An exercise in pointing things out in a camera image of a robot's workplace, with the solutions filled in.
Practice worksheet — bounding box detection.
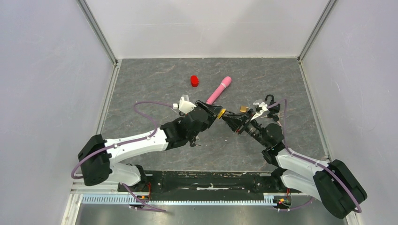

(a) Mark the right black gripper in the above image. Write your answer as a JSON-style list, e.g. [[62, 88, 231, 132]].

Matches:
[[222, 109, 269, 147]]

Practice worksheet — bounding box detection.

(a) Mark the yellow black padlock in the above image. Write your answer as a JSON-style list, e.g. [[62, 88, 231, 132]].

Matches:
[[217, 108, 226, 119]]

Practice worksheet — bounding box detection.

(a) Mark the black Kaijing padlock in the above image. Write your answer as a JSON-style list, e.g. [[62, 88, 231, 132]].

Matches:
[[265, 94, 281, 114]]

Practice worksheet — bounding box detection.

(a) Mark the black-head key set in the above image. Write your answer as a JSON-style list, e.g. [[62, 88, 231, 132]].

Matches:
[[264, 113, 282, 127]]

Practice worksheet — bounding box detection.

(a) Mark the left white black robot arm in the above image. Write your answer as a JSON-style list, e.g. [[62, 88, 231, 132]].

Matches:
[[71, 97, 226, 191]]

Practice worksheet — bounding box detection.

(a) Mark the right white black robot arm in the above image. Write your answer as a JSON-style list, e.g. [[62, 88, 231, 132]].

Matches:
[[218, 110, 367, 219]]

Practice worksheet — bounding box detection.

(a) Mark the small brass padlock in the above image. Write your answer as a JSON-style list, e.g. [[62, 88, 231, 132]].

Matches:
[[239, 106, 250, 113]]

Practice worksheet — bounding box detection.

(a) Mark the pink cylindrical wand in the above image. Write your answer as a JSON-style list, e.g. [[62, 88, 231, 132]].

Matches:
[[206, 76, 232, 105]]

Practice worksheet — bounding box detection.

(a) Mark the red plastic cap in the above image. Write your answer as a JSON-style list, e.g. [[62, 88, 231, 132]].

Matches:
[[190, 75, 199, 88]]

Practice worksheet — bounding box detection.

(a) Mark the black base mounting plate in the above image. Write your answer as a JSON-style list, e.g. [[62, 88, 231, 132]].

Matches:
[[131, 171, 298, 194]]

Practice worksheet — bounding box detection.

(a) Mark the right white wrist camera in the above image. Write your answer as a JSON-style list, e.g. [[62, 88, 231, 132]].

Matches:
[[251, 99, 268, 120]]

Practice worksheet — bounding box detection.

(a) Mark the white slotted cable duct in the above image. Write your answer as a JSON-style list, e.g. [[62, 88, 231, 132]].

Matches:
[[81, 194, 289, 206]]

